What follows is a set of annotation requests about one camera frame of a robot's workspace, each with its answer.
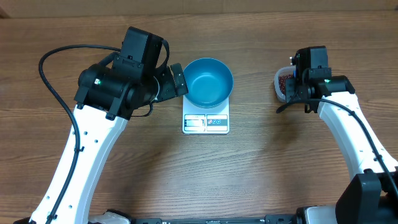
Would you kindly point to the clear plastic bean container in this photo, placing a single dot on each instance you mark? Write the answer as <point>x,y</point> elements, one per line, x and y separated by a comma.
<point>280,72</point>

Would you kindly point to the white digital kitchen scale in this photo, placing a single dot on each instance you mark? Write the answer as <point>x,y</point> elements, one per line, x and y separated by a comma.
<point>196,120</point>

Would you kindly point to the red beans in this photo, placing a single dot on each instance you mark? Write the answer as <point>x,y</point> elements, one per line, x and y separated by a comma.
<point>282,80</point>

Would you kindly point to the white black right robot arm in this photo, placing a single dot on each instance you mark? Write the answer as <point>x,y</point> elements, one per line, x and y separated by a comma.
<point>371,196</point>

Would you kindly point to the teal metal bowl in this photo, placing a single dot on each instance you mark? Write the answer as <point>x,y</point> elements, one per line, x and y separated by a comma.
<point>209,81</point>

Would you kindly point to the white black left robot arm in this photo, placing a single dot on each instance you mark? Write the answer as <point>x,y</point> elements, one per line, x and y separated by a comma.
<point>109,92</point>

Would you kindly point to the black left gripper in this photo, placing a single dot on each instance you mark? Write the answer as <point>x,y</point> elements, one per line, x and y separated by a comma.
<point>170,89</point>

